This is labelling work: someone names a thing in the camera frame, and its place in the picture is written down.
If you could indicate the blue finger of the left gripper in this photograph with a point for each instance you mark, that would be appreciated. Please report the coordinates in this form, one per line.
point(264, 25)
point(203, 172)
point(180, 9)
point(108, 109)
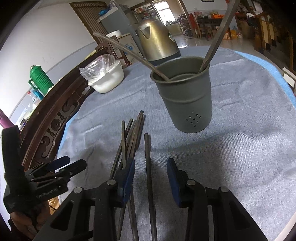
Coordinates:
point(62, 174)
point(56, 164)

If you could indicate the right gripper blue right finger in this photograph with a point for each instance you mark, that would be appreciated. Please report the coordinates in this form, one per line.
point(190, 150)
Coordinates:
point(207, 207)

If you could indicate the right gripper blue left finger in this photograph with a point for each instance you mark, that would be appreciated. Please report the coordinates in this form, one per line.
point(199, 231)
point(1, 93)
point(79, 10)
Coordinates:
point(87, 214)

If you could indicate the dark metal chopstick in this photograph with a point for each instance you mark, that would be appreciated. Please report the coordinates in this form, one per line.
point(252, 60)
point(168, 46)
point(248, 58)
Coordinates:
point(231, 10)
point(140, 59)
point(152, 212)
point(119, 150)
point(132, 216)
point(123, 144)
point(132, 144)
point(120, 222)

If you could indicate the person's left hand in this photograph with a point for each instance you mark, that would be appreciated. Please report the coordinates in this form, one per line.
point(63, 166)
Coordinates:
point(24, 223)

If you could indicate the dark carved wooden sideboard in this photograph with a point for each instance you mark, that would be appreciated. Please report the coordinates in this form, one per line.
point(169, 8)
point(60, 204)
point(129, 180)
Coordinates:
point(42, 134)

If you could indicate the purple water bottle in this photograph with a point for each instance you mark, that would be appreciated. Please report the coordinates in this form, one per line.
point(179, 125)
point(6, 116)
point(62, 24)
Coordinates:
point(5, 122)

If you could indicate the grey table cloth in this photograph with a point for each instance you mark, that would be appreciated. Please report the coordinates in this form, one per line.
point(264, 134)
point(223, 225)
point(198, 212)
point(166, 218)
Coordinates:
point(248, 147)

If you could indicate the blue capped plastic bottle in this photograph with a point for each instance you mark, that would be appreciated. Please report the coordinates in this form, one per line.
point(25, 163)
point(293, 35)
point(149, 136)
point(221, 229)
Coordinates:
point(37, 94)

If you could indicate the green thermos flask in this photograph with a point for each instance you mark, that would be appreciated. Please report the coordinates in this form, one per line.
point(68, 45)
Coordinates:
point(39, 80)

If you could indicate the white bowl with plastic bag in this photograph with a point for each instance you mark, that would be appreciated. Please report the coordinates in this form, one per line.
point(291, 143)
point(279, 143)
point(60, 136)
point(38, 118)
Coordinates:
point(103, 74)

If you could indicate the grey metal utensil holder cup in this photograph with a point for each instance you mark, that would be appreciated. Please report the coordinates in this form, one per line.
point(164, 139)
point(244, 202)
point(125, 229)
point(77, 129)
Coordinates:
point(187, 96)

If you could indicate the wooden chair behind table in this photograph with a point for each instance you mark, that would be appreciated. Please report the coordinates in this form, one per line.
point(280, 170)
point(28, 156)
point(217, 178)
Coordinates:
point(116, 52)

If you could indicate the gold electric kettle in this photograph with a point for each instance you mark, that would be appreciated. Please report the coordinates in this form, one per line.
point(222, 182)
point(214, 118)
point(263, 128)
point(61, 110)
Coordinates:
point(157, 42)

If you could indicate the grey refrigerator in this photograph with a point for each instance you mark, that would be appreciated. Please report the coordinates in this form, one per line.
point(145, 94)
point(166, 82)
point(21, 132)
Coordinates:
point(121, 18)

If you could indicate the blue table mat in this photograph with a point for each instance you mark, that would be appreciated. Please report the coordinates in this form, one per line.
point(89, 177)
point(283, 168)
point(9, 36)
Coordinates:
point(273, 72)

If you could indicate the dark wooden dining table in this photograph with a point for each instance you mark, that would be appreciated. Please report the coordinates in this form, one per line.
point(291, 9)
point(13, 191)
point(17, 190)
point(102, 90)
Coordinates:
point(208, 26)

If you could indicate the orange box on table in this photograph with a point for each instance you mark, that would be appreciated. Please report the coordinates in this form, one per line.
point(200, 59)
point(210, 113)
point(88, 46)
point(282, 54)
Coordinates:
point(217, 16)

